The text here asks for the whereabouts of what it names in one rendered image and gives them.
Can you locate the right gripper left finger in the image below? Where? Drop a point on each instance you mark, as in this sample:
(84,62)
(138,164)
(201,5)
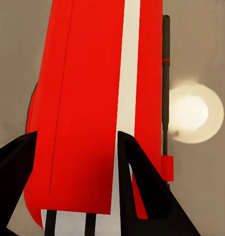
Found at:
(16,165)

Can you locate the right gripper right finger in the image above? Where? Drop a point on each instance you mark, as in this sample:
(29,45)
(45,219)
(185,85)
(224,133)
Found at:
(165,215)

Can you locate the coffee table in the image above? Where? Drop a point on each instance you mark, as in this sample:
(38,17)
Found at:
(196,129)

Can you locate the radio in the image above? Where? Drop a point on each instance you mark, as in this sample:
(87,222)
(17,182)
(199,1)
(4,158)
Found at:
(105,68)

